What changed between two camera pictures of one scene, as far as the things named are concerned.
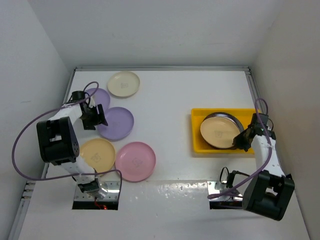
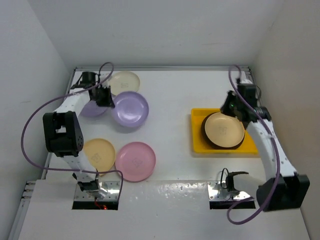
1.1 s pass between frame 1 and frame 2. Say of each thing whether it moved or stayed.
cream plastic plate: stayed
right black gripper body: moved
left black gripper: moved
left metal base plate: stayed
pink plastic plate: stayed
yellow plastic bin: stayed
